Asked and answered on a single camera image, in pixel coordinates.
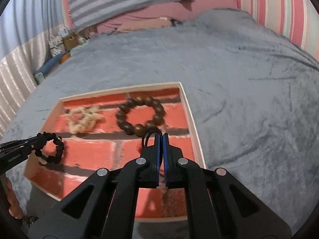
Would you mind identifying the white pleated curtain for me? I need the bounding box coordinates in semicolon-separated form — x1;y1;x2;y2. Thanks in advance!
1;0;64;135

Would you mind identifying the person's left hand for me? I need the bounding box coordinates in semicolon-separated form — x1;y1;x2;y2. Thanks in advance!
6;178;23;219

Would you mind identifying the brown wooden bead bracelet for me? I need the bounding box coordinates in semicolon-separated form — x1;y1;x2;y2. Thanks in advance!
115;94;167;137

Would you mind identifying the tray with brick pattern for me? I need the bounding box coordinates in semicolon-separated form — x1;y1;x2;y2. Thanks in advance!
24;82;206;216

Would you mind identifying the beige pillow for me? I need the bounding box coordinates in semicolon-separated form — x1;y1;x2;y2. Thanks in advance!
116;17;172;33

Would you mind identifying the brown cardboard box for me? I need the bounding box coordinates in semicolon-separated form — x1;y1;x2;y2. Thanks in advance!
62;32;79;50

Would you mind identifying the grey plush blanket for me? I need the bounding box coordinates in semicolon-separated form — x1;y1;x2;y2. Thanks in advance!
3;9;318;232

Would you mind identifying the thin black hair tie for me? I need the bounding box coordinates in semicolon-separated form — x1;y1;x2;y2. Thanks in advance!
141;126;163;149

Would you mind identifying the black beaded bracelet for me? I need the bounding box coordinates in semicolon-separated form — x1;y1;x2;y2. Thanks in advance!
34;131;66;165

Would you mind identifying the cream braided scrunchie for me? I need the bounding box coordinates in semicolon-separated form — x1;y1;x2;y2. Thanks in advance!
67;106;104;135

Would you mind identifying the blue folded cloth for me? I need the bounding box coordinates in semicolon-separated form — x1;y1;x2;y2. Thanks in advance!
33;50;69;77

